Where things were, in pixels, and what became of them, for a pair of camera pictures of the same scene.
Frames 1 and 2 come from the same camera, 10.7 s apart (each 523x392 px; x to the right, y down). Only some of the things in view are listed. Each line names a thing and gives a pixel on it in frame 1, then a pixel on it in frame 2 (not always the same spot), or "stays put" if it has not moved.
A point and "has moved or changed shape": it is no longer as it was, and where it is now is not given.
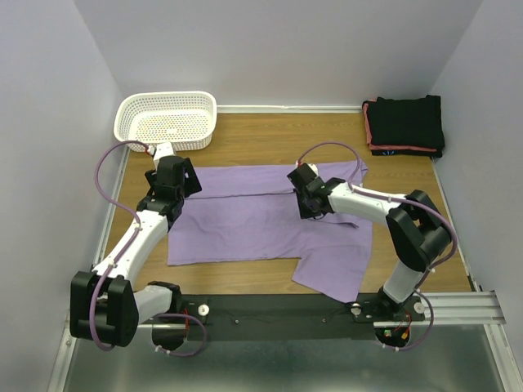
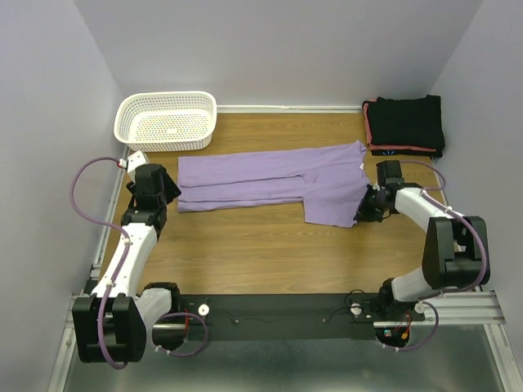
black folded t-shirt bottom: [426, 153] stays put
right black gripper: [305, 213] -> [364, 213]
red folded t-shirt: [386, 146] stays put
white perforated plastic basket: [187, 119] stays put
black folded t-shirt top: [414, 122] stays put
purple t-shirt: [243, 213] has moved or changed shape
